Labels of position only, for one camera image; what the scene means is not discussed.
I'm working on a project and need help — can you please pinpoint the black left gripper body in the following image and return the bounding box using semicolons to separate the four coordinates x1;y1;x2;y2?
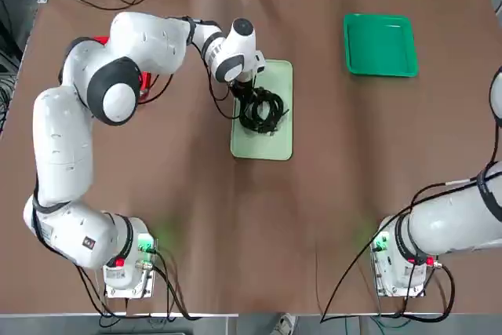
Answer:
230;78;260;97

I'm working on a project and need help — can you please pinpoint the light green plastic tray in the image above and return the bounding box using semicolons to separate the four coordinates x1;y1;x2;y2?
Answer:
230;59;294;162

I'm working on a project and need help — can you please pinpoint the dark green plastic tray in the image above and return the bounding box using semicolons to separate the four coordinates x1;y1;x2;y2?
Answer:
343;13;420;78

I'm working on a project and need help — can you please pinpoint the red plastic tray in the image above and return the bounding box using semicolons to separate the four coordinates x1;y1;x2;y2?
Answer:
92;35;153;104

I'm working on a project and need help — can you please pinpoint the person's shoe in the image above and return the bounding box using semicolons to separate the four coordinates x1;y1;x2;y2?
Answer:
274;313;296;335

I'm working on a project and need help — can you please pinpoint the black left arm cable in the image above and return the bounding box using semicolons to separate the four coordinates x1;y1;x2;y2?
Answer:
178;15;260;120

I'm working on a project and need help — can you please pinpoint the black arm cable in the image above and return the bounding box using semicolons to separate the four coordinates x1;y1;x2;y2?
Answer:
178;15;260;120
319;177;487;324

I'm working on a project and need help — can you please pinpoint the black left base cable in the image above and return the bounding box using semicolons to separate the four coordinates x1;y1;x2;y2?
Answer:
74;248;201;320

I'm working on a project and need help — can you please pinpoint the black base cable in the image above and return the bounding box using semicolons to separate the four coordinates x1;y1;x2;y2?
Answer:
74;248;201;320
376;264;456;319

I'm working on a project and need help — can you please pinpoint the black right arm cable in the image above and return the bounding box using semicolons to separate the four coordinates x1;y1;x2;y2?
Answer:
319;177;487;324

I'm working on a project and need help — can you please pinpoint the black right base cable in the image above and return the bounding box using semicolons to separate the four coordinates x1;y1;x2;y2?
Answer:
376;264;456;319

